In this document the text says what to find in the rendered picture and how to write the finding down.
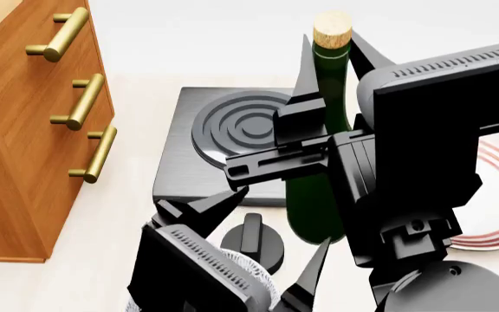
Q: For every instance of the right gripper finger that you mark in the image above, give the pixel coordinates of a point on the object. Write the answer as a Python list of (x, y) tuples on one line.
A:
[(301, 120), (366, 60)]

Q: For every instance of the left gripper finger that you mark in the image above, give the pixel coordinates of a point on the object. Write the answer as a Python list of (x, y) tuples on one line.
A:
[(208, 213), (306, 286)]

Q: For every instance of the green corked wine bottle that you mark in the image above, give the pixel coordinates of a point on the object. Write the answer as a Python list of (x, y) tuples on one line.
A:
[(334, 84)]

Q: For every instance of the wooden drawer cabinet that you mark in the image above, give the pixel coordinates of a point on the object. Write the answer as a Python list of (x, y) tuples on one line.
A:
[(11, 146)]

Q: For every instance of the dark grey stove knob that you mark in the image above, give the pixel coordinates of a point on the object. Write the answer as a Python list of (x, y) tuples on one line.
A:
[(254, 242)]

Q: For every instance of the grey single-burner stove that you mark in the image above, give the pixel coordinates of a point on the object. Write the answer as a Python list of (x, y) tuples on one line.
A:
[(176, 146)]

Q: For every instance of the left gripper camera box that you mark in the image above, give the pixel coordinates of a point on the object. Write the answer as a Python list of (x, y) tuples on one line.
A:
[(167, 276)]

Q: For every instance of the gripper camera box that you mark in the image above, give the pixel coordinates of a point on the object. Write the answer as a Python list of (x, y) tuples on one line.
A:
[(427, 130), (167, 276)]

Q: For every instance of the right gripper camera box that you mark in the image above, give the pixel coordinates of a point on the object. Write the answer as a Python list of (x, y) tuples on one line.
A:
[(427, 130)]

